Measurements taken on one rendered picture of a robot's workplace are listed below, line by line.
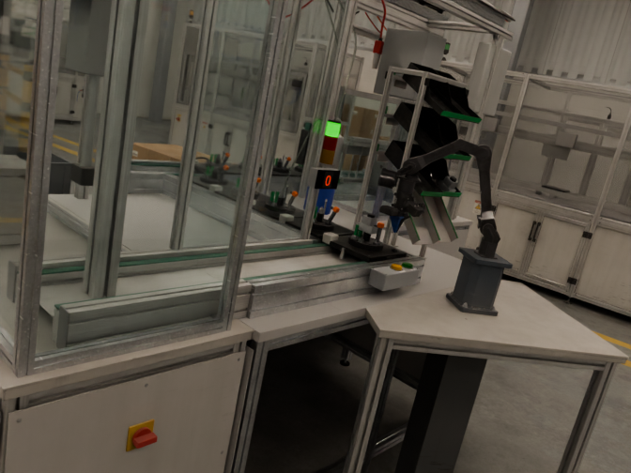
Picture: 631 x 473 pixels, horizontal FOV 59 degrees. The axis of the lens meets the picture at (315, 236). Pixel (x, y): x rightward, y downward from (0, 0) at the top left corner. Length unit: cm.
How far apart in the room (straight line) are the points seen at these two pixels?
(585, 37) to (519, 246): 537
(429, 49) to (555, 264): 324
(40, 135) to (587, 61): 1001
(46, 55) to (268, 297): 87
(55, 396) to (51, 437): 9
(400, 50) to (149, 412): 260
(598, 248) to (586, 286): 39
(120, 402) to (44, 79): 71
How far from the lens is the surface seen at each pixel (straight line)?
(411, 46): 344
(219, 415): 163
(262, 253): 194
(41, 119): 111
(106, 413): 139
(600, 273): 602
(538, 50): 1086
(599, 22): 1077
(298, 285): 170
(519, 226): 610
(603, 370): 221
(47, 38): 110
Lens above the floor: 151
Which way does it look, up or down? 14 degrees down
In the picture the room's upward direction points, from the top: 12 degrees clockwise
